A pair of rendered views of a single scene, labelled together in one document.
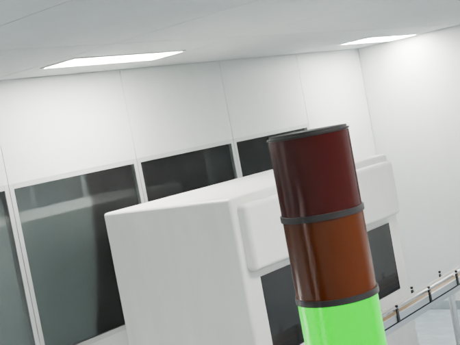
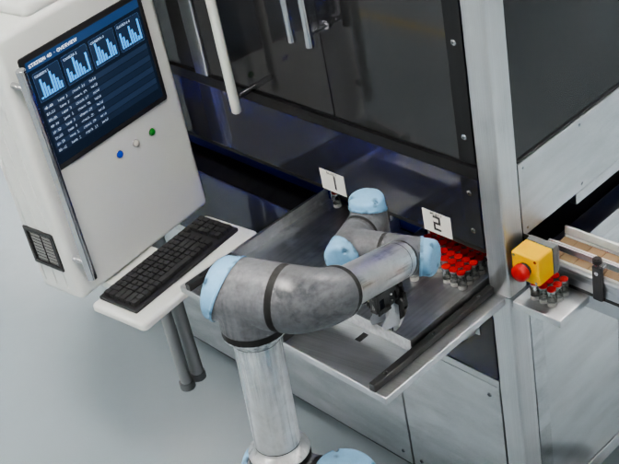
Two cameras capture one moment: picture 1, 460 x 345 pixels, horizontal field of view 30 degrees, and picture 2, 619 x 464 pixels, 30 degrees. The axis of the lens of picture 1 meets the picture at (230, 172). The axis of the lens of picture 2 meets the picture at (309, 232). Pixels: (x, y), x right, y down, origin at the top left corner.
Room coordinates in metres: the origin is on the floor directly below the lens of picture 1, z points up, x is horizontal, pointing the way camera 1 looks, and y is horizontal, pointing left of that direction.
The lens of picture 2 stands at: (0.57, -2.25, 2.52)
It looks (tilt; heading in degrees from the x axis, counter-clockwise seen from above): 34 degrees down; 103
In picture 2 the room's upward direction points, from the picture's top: 12 degrees counter-clockwise
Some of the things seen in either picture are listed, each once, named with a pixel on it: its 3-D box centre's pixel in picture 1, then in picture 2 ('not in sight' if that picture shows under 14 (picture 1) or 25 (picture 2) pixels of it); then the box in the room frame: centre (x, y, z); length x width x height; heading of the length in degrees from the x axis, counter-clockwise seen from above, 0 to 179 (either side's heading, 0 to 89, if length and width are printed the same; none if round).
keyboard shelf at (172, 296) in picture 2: not in sight; (167, 266); (-0.38, 0.17, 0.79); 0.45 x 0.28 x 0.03; 58
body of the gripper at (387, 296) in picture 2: not in sight; (378, 281); (0.26, -0.32, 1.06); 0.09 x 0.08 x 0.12; 50
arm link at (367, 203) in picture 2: not in sight; (368, 218); (0.26, -0.31, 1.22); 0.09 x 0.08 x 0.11; 70
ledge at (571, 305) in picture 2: not in sight; (554, 297); (0.62, -0.18, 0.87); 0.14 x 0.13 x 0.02; 50
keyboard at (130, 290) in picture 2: not in sight; (169, 261); (-0.36, 0.16, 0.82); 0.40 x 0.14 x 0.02; 58
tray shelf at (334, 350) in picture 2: not in sight; (346, 285); (0.14, -0.08, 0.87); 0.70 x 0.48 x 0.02; 140
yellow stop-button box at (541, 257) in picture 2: not in sight; (534, 261); (0.58, -0.20, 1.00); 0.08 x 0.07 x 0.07; 50
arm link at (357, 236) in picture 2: not in sight; (357, 248); (0.24, -0.41, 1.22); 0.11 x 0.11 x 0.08; 70
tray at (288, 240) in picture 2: not in sight; (316, 239); (0.05, 0.08, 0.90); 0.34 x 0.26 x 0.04; 50
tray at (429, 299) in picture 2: not in sight; (417, 285); (0.32, -0.13, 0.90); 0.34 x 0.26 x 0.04; 50
